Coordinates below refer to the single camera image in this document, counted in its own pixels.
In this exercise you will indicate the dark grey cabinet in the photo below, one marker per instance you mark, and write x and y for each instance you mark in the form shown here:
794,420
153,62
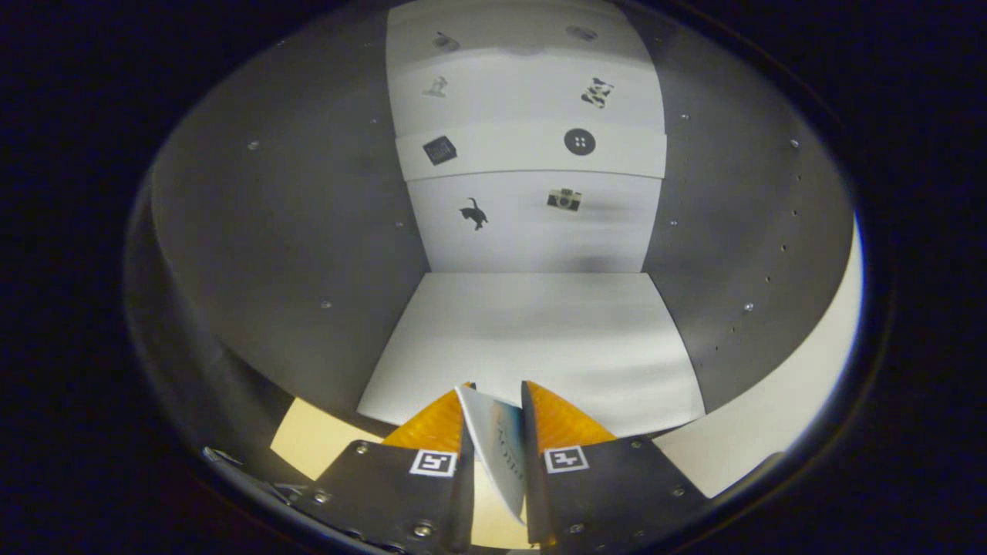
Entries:
308,231

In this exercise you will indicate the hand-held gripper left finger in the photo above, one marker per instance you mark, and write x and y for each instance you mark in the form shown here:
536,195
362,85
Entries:
463,501

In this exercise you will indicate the white and blue book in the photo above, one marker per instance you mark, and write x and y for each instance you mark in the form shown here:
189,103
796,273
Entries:
497,447

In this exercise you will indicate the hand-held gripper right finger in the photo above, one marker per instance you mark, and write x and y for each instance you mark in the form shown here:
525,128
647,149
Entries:
533,501

